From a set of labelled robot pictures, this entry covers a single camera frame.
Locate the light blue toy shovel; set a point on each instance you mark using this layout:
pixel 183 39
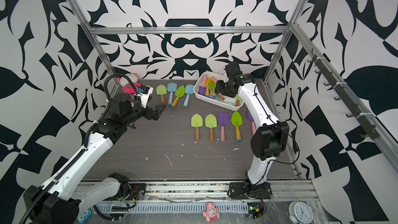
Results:
pixel 189 90

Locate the purple pointed shovel pink handle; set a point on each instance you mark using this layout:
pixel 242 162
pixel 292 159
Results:
pixel 251 119

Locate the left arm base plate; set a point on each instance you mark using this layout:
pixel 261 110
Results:
pixel 135 191

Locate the pink bear toy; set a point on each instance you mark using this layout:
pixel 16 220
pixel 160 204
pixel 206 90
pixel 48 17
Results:
pixel 211 213

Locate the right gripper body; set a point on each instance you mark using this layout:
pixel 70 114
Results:
pixel 224 88

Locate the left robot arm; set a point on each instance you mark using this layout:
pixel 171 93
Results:
pixel 53 202

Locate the black wall hook rail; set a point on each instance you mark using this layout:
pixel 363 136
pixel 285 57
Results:
pixel 345 94

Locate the green circuit board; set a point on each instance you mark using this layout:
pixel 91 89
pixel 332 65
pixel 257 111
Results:
pixel 256 210

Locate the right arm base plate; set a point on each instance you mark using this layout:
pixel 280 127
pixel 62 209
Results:
pixel 245 190

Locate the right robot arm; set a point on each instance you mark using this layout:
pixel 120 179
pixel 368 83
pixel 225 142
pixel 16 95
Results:
pixel 270 138

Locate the green shovel orange handle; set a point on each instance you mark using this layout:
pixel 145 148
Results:
pixel 161 90

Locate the light blue round shovel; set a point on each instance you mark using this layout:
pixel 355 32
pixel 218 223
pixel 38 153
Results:
pixel 171 88

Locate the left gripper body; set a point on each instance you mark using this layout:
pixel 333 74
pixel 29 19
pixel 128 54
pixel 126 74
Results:
pixel 138 113

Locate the green pointed shovel yellow handle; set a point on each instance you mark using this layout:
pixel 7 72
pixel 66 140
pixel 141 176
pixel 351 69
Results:
pixel 237 121

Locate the light green shovel wooden handle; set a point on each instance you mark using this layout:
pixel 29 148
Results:
pixel 211 123

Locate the white alarm clock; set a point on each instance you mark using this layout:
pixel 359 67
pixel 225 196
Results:
pixel 300 213

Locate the purple square shovel pink handle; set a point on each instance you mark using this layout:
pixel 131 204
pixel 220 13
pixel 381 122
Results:
pixel 223 120

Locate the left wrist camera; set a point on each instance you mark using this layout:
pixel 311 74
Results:
pixel 145 94

